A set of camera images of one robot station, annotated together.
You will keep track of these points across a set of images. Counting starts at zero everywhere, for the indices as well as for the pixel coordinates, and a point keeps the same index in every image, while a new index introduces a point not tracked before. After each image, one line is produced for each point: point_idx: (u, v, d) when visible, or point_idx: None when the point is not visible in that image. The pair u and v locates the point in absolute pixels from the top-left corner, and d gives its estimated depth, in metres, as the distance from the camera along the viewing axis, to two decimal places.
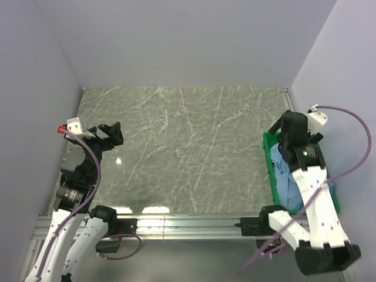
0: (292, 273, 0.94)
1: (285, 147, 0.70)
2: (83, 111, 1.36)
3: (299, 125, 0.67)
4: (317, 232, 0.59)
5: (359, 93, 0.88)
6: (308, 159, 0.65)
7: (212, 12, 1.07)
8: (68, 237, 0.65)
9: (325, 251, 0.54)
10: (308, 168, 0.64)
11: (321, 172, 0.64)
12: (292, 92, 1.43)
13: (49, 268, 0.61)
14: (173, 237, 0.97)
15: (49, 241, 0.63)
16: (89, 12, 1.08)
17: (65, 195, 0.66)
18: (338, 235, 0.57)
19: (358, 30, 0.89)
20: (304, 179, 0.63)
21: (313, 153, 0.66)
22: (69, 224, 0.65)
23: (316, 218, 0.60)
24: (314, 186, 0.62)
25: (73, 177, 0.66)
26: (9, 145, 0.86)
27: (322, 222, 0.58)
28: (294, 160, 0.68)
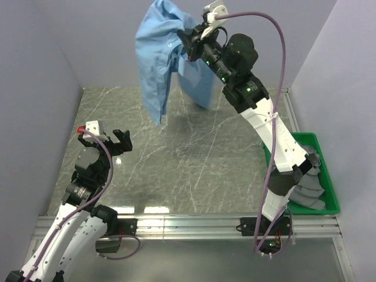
0: (292, 273, 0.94)
1: (231, 88, 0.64)
2: (83, 111, 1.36)
3: (248, 64, 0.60)
4: (284, 158, 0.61)
5: (358, 92, 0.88)
6: (251, 94, 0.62)
7: None
8: (71, 232, 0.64)
9: (296, 171, 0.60)
10: (256, 104, 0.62)
11: (267, 103, 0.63)
12: (292, 92, 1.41)
13: (46, 259, 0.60)
14: (172, 237, 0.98)
15: (51, 231, 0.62)
16: (89, 13, 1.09)
17: (74, 191, 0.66)
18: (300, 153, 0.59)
19: (357, 30, 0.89)
20: (257, 115, 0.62)
21: (257, 88, 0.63)
22: (73, 218, 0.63)
23: (278, 146, 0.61)
24: (268, 120, 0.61)
25: (85, 174, 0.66)
26: (10, 145, 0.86)
27: (285, 148, 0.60)
28: (241, 98, 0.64)
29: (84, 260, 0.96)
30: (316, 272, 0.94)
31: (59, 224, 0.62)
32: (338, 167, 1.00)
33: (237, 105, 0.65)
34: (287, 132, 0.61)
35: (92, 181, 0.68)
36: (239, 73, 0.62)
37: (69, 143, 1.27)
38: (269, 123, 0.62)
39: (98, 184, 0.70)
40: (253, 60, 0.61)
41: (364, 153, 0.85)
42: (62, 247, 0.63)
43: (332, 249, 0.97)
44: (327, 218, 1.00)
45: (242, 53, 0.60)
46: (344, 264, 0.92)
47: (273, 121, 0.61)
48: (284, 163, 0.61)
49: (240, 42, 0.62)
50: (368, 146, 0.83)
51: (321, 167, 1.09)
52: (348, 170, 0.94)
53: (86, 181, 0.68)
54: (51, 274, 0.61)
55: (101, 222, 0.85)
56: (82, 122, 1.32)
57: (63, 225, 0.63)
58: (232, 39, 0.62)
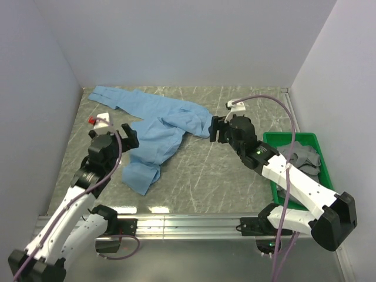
0: (292, 273, 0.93)
1: (244, 155, 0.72)
2: (83, 111, 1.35)
3: (248, 134, 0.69)
4: (312, 204, 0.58)
5: (358, 92, 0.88)
6: (262, 155, 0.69)
7: (212, 10, 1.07)
8: (77, 215, 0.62)
9: (328, 211, 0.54)
10: (268, 161, 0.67)
11: (279, 159, 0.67)
12: (292, 91, 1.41)
13: (52, 238, 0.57)
14: (173, 237, 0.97)
15: (59, 211, 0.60)
16: (89, 13, 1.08)
17: (83, 175, 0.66)
18: (326, 194, 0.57)
19: (357, 30, 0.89)
20: (272, 170, 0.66)
21: (265, 149, 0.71)
22: (81, 200, 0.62)
23: (301, 192, 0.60)
24: (283, 171, 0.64)
25: (95, 158, 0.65)
26: (10, 144, 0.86)
27: (309, 192, 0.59)
28: (255, 162, 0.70)
29: (84, 260, 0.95)
30: (316, 271, 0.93)
31: (67, 205, 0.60)
32: (338, 167, 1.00)
33: (255, 168, 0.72)
34: (304, 177, 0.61)
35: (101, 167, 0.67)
36: (245, 141, 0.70)
37: (69, 143, 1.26)
38: (284, 174, 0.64)
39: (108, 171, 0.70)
40: (252, 128, 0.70)
41: (364, 153, 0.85)
42: (68, 228, 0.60)
43: (332, 249, 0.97)
44: None
45: (241, 126, 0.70)
46: (343, 262, 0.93)
47: (286, 170, 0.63)
48: (314, 208, 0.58)
49: (238, 119, 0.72)
50: (369, 146, 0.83)
51: (320, 168, 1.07)
52: (349, 170, 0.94)
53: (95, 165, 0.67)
54: (55, 255, 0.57)
55: (103, 220, 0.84)
56: (81, 122, 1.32)
57: (70, 205, 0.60)
58: (234, 118, 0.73)
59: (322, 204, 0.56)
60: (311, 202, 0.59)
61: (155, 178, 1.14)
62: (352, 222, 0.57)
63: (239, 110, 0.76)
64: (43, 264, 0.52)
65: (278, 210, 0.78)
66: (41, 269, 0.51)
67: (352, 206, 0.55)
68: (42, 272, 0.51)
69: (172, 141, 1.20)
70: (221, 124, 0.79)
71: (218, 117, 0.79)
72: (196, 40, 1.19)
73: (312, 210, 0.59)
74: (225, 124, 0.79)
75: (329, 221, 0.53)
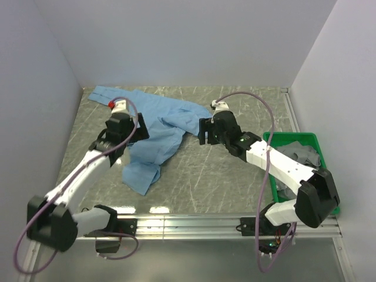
0: (292, 274, 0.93)
1: (229, 144, 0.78)
2: (83, 111, 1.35)
3: (230, 123, 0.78)
4: (292, 180, 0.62)
5: (358, 91, 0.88)
6: (245, 142, 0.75)
7: (212, 10, 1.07)
8: (93, 176, 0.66)
9: (304, 184, 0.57)
10: (250, 147, 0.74)
11: (261, 144, 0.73)
12: (292, 92, 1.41)
13: (72, 189, 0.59)
14: (172, 237, 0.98)
15: (78, 167, 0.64)
16: (89, 12, 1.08)
17: (100, 144, 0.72)
18: (304, 170, 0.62)
19: (358, 30, 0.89)
20: (254, 154, 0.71)
21: (248, 137, 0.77)
22: (99, 161, 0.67)
23: (281, 170, 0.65)
24: (264, 153, 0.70)
25: (114, 128, 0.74)
26: (10, 144, 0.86)
27: (288, 169, 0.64)
28: (240, 150, 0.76)
29: (84, 261, 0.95)
30: (316, 271, 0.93)
31: (87, 161, 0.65)
32: (338, 167, 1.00)
33: (241, 156, 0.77)
34: (283, 157, 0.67)
35: (117, 137, 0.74)
36: (228, 131, 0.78)
37: (68, 143, 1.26)
38: (265, 155, 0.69)
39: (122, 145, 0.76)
40: (232, 118, 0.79)
41: (364, 153, 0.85)
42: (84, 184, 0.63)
43: (332, 249, 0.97)
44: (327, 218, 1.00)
45: (222, 117, 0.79)
46: (344, 263, 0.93)
47: (267, 152, 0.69)
48: (294, 183, 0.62)
49: (221, 112, 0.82)
50: (369, 146, 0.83)
51: (321, 168, 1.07)
52: (349, 170, 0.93)
53: (111, 137, 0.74)
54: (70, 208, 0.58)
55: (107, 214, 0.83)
56: (81, 122, 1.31)
57: (90, 163, 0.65)
58: (217, 113, 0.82)
59: (301, 178, 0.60)
60: (291, 178, 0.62)
61: (155, 178, 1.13)
62: (333, 197, 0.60)
63: (222, 108, 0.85)
64: (63, 207, 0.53)
65: (272, 206, 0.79)
66: (61, 212, 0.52)
67: (328, 179, 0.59)
68: (62, 215, 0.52)
69: (171, 142, 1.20)
70: (208, 124, 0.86)
71: (205, 119, 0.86)
72: (196, 40, 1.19)
73: (294, 187, 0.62)
74: (212, 124, 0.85)
75: (306, 193, 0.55)
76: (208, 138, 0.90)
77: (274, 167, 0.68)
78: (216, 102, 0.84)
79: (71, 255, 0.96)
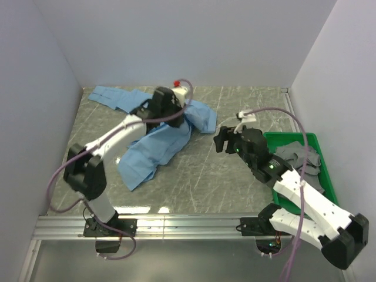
0: (292, 274, 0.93)
1: (256, 168, 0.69)
2: (83, 111, 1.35)
3: (261, 146, 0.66)
4: (326, 224, 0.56)
5: (358, 92, 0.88)
6: (275, 170, 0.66)
7: (212, 10, 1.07)
8: (128, 138, 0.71)
9: (343, 234, 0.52)
10: (281, 176, 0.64)
11: (294, 174, 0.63)
12: (292, 92, 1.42)
13: (108, 145, 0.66)
14: (172, 237, 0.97)
15: (117, 128, 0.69)
16: (88, 12, 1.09)
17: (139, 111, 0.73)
18: (342, 215, 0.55)
19: (358, 30, 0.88)
20: (285, 187, 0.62)
21: (278, 163, 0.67)
22: (137, 125, 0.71)
23: (315, 212, 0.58)
24: (297, 188, 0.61)
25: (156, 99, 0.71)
26: (11, 144, 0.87)
27: (324, 212, 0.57)
28: (268, 177, 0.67)
29: (84, 261, 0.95)
30: (315, 271, 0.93)
31: (126, 123, 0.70)
32: (338, 167, 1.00)
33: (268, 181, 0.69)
34: (319, 196, 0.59)
35: (159, 108, 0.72)
36: (258, 155, 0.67)
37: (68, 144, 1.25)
38: (299, 191, 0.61)
39: (161, 117, 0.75)
40: (264, 140, 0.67)
41: (364, 154, 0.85)
42: (118, 145, 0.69)
43: None
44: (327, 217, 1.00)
45: (254, 138, 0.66)
46: None
47: (301, 188, 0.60)
48: (328, 228, 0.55)
49: (249, 131, 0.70)
50: (369, 147, 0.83)
51: (320, 168, 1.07)
52: (348, 170, 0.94)
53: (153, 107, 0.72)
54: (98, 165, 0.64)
55: (112, 211, 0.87)
56: (82, 122, 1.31)
57: (128, 126, 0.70)
58: (244, 130, 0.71)
59: (338, 225, 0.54)
60: (326, 223, 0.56)
61: (148, 177, 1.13)
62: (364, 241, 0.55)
63: (249, 121, 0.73)
64: (97, 159, 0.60)
65: (281, 214, 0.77)
66: (96, 163, 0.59)
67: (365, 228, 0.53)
68: (96, 165, 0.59)
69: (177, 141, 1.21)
70: (231, 134, 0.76)
71: (227, 128, 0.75)
72: (195, 40, 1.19)
73: (326, 230, 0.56)
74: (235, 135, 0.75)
75: (343, 245, 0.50)
76: (227, 147, 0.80)
77: (307, 205, 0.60)
78: (244, 114, 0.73)
79: (71, 255, 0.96)
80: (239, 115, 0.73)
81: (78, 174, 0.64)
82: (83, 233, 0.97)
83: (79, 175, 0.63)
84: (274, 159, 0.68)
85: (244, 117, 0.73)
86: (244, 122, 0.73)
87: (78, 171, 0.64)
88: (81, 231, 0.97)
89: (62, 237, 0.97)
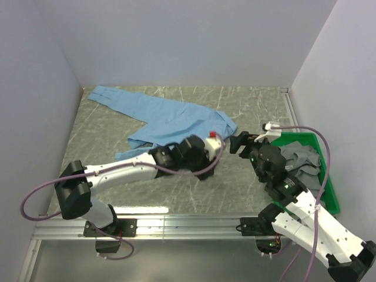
0: (292, 274, 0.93)
1: (271, 187, 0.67)
2: (83, 111, 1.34)
3: (279, 167, 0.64)
4: (338, 249, 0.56)
5: (359, 92, 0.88)
6: (290, 190, 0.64)
7: (212, 10, 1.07)
8: (133, 174, 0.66)
9: (355, 262, 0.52)
10: (297, 198, 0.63)
11: (309, 197, 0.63)
12: (292, 92, 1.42)
13: (106, 176, 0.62)
14: (173, 237, 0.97)
15: (127, 161, 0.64)
16: (88, 12, 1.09)
17: (161, 153, 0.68)
18: (355, 241, 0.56)
19: (358, 30, 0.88)
20: (300, 208, 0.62)
21: (294, 183, 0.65)
22: (147, 167, 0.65)
23: (328, 236, 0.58)
24: (312, 211, 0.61)
25: (182, 148, 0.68)
26: (11, 144, 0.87)
27: (337, 238, 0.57)
28: (282, 196, 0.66)
29: (84, 261, 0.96)
30: (315, 272, 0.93)
31: (137, 161, 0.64)
32: (338, 167, 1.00)
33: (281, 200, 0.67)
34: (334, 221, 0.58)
35: (180, 160, 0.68)
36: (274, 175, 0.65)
37: (68, 144, 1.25)
38: (313, 215, 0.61)
39: (175, 168, 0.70)
40: (282, 160, 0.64)
41: (365, 154, 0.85)
42: (117, 179, 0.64)
43: None
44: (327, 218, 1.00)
45: (271, 158, 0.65)
46: None
47: (316, 212, 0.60)
48: (341, 254, 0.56)
49: (267, 149, 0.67)
50: (369, 147, 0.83)
51: (320, 167, 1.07)
52: (348, 170, 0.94)
53: (175, 155, 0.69)
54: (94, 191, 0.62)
55: (111, 217, 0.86)
56: (82, 122, 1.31)
57: (138, 164, 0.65)
58: (262, 148, 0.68)
59: (351, 252, 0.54)
60: (338, 248, 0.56)
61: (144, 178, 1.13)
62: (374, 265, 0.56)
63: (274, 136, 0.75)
64: (87, 188, 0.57)
65: (285, 220, 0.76)
66: (83, 191, 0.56)
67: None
68: (82, 194, 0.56)
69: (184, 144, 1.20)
70: (250, 141, 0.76)
71: (248, 134, 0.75)
72: (195, 40, 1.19)
73: (338, 254, 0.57)
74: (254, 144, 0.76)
75: (355, 272, 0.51)
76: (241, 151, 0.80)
77: (320, 228, 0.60)
78: (271, 127, 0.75)
79: (71, 255, 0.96)
80: (267, 127, 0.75)
81: (65, 190, 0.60)
82: (83, 233, 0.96)
83: (66, 191, 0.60)
84: (288, 178, 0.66)
85: (271, 130, 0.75)
86: (269, 134, 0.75)
87: (67, 186, 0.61)
88: (81, 231, 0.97)
89: (63, 237, 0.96)
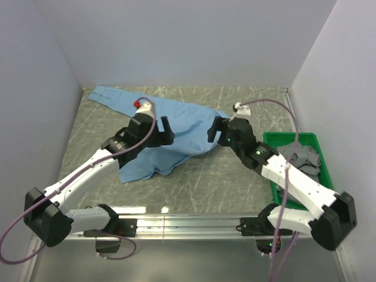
0: (292, 274, 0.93)
1: (243, 155, 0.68)
2: (83, 111, 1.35)
3: (247, 133, 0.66)
4: (312, 204, 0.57)
5: (358, 92, 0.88)
6: (262, 155, 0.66)
7: (212, 10, 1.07)
8: (96, 176, 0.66)
9: (328, 211, 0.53)
10: (268, 161, 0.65)
11: (281, 159, 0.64)
12: (292, 92, 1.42)
13: (70, 188, 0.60)
14: (173, 237, 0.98)
15: (83, 166, 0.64)
16: (88, 13, 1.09)
17: (114, 143, 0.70)
18: (326, 194, 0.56)
19: (358, 31, 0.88)
20: (272, 171, 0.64)
21: (265, 149, 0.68)
22: (106, 162, 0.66)
23: (301, 192, 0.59)
24: (282, 171, 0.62)
25: (133, 130, 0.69)
26: (11, 144, 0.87)
27: (309, 192, 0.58)
28: (255, 163, 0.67)
29: (84, 260, 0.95)
30: (316, 271, 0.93)
31: (93, 162, 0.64)
32: (338, 167, 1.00)
33: (255, 168, 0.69)
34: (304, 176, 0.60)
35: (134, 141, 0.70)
36: (245, 142, 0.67)
37: (68, 144, 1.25)
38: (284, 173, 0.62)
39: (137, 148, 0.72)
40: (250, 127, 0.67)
41: (364, 154, 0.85)
42: (83, 187, 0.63)
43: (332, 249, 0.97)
44: None
45: (238, 127, 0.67)
46: (344, 263, 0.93)
47: (286, 170, 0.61)
48: (314, 208, 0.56)
49: (235, 119, 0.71)
50: (369, 147, 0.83)
51: (320, 168, 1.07)
52: (348, 170, 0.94)
53: (129, 138, 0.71)
54: (67, 207, 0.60)
55: (101, 214, 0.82)
56: (82, 122, 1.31)
57: (96, 164, 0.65)
58: (230, 121, 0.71)
59: (323, 203, 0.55)
60: (312, 202, 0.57)
61: (144, 178, 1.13)
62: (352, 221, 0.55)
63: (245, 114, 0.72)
64: (57, 208, 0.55)
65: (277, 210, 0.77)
66: (53, 212, 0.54)
67: (351, 205, 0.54)
68: (53, 215, 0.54)
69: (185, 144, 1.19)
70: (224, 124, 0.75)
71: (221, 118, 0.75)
72: (195, 40, 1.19)
73: (312, 210, 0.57)
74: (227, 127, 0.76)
75: (328, 221, 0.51)
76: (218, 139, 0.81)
77: (292, 187, 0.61)
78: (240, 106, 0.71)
79: (71, 255, 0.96)
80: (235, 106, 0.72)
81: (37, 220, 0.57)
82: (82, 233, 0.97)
83: (39, 220, 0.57)
84: (261, 146, 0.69)
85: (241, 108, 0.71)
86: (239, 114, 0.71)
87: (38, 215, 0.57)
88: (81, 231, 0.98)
89: None
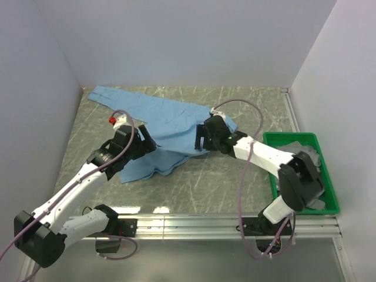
0: (292, 274, 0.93)
1: (219, 143, 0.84)
2: (83, 111, 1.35)
3: (218, 124, 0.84)
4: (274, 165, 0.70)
5: (359, 92, 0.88)
6: (232, 140, 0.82)
7: (212, 10, 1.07)
8: (86, 191, 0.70)
9: (284, 167, 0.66)
10: (237, 143, 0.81)
11: (247, 138, 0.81)
12: (292, 92, 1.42)
13: (60, 207, 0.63)
14: (173, 237, 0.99)
15: (71, 183, 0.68)
16: (88, 13, 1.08)
17: (100, 155, 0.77)
18: (284, 155, 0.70)
19: (358, 32, 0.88)
20: (240, 148, 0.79)
21: (235, 134, 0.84)
22: (93, 176, 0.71)
23: (264, 158, 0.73)
24: (248, 146, 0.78)
25: (118, 141, 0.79)
26: (11, 144, 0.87)
27: (269, 156, 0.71)
28: (229, 147, 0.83)
29: (84, 261, 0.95)
30: (315, 271, 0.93)
31: (80, 178, 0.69)
32: (338, 167, 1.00)
33: (230, 152, 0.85)
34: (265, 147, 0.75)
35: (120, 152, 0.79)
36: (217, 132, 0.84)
37: (68, 144, 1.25)
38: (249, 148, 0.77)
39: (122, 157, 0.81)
40: (220, 118, 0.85)
41: (365, 154, 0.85)
42: (74, 203, 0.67)
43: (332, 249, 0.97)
44: (327, 218, 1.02)
45: (212, 120, 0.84)
46: (344, 264, 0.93)
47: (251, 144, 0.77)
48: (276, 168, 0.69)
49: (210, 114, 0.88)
50: (369, 147, 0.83)
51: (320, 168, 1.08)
52: (348, 170, 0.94)
53: (114, 149, 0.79)
54: (59, 226, 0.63)
55: (98, 218, 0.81)
56: (82, 122, 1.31)
57: (83, 180, 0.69)
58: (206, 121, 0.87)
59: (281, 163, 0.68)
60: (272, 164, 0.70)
61: (144, 178, 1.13)
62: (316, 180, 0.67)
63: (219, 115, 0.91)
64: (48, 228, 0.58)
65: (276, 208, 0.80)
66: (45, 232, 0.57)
67: (306, 161, 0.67)
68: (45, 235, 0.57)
69: (185, 145, 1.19)
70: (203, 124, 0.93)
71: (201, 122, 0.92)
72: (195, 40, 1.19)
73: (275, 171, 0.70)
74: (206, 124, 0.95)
75: (286, 174, 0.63)
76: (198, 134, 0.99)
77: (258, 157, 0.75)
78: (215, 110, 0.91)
79: (71, 255, 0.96)
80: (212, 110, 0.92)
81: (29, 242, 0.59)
82: None
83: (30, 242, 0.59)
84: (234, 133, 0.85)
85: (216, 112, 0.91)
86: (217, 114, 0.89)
87: (29, 237, 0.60)
88: None
89: None
